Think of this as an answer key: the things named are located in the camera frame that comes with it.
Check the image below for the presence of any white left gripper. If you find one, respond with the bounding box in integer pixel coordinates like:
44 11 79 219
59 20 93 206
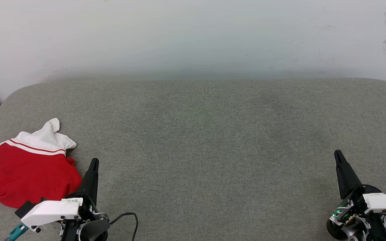
20 158 110 231

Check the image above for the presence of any red and white basketball jersey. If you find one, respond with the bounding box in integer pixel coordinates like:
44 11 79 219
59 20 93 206
0 118 83 209

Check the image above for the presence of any grey fabric sofa cushion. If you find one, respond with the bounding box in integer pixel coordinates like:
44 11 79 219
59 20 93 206
0 78 386 241

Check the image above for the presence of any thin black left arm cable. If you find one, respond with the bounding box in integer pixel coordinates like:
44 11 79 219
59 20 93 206
109 213 139 241

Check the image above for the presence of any teal left camera cable plug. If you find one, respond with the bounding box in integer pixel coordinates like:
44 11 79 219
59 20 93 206
5 223 29 241

